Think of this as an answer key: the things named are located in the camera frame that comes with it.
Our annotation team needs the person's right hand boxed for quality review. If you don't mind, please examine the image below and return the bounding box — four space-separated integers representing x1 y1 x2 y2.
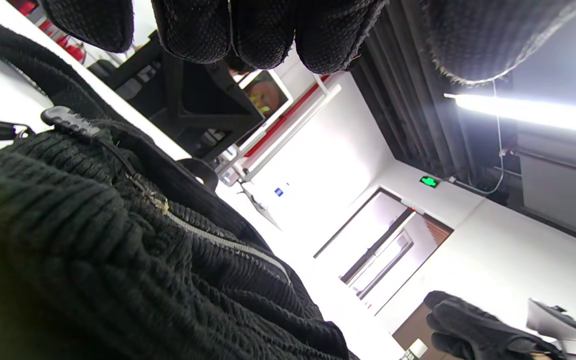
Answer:
423 290 569 360

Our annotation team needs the person's left hand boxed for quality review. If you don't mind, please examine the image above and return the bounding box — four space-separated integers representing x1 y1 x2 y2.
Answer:
40 0 576 85

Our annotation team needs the white green lubricant stick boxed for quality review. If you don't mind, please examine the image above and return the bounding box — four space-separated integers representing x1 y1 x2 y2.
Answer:
400 338 429 360

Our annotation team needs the black corduroy backpack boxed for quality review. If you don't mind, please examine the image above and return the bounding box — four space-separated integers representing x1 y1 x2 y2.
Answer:
0 10 361 360

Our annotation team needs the brown wooden door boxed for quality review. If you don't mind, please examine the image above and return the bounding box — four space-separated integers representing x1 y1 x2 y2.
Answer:
392 302 436 353

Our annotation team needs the framed orange poster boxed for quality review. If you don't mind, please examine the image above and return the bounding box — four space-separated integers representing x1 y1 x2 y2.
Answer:
233 69 294 148

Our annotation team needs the black mesh office chair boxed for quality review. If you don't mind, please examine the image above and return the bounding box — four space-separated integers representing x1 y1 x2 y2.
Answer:
88 30 266 163

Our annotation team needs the glass double door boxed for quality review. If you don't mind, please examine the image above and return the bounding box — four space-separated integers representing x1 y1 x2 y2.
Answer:
313 187 454 316

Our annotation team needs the red fire extinguisher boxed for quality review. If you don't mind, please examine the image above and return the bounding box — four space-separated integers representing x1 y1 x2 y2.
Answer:
63 41 87 64

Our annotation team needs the long ceiling light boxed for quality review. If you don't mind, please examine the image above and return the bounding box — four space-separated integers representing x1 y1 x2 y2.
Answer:
443 92 576 133

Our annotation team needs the grey ceiling cable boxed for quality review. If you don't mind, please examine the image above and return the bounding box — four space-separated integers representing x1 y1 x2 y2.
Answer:
448 80 506 196

